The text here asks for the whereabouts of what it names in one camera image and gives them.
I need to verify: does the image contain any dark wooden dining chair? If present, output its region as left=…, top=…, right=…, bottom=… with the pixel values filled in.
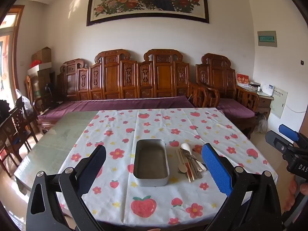
left=0, top=106, right=39, bottom=177

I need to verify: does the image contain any metal spoon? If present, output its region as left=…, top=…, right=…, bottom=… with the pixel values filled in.
left=183, top=149, right=203, bottom=178

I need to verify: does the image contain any metal fork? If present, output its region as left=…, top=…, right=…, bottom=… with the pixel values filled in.
left=190, top=157, right=205, bottom=179

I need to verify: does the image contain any white cardboard box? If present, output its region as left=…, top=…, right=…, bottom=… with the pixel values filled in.
left=27, top=62, right=52, bottom=75

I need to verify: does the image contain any dark wooden cabinet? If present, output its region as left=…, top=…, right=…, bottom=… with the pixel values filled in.
left=30, top=71, right=56, bottom=103

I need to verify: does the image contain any wooden spoon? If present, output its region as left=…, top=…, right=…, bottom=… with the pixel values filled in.
left=177, top=154, right=187, bottom=173

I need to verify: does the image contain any white desk phone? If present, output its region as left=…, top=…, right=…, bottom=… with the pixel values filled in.
left=261, top=84, right=275, bottom=96

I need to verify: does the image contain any strawberry flower print tablecloth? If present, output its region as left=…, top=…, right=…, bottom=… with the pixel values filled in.
left=58, top=108, right=278, bottom=224

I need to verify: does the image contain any white leaning panel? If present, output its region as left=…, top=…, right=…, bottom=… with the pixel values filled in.
left=269, top=87, right=288, bottom=119

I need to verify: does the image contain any metal tin container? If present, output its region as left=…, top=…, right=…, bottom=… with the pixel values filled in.
left=133, top=139, right=169, bottom=187

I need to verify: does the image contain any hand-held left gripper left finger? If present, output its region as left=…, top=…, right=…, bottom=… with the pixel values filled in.
left=26, top=144, right=107, bottom=231

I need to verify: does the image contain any wooden door frame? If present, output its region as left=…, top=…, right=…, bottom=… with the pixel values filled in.
left=0, top=5, right=25, bottom=101

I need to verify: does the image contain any white wall cable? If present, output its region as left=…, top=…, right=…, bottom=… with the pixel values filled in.
left=287, top=105, right=306, bottom=113

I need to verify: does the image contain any wooden side table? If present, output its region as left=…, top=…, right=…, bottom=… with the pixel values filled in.
left=259, top=94, right=274, bottom=116

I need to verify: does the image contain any red gift box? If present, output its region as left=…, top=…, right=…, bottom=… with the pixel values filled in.
left=236, top=73, right=250, bottom=87

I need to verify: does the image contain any pale bamboo chopstick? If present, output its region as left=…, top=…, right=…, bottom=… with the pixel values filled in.
left=176, top=149, right=184, bottom=172

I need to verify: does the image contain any purple sofa cushion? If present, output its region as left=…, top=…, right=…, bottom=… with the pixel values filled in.
left=38, top=96, right=195, bottom=121

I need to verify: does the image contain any grey fluffy bundle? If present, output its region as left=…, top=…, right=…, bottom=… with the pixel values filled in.
left=254, top=113, right=268, bottom=133

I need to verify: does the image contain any clear plastic bag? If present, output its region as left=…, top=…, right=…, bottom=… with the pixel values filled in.
left=16, top=89, right=33, bottom=116

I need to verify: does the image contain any person's right hand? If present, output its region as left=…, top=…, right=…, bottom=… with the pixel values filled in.
left=283, top=177, right=304, bottom=212

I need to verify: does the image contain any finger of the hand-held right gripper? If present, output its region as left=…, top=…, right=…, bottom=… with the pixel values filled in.
left=279, top=124, right=300, bottom=143
left=265, top=130, right=293, bottom=151

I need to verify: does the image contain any purple armchair cushion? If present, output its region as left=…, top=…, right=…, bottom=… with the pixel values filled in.
left=218, top=98, right=255, bottom=119

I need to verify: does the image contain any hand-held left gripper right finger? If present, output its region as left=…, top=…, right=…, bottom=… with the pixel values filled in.
left=202, top=143, right=282, bottom=231

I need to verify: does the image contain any white ceramic spoon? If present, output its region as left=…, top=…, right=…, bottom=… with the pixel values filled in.
left=180, top=143, right=208, bottom=171

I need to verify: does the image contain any brown wooden chopstick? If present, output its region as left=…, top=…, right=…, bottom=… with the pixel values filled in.
left=184, top=159, right=195, bottom=182

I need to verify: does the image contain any carved wooden armchair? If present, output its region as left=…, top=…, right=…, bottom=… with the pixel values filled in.
left=195, top=53, right=260, bottom=139

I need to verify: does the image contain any grey wall electrical panel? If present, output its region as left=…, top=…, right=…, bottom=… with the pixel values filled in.
left=257, top=30, right=278, bottom=48

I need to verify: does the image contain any brown cardboard box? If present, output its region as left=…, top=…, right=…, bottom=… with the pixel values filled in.
left=31, top=47, right=52, bottom=64

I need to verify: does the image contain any carved wooden sofa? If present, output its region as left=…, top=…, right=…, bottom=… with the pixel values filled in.
left=56, top=49, right=219, bottom=109

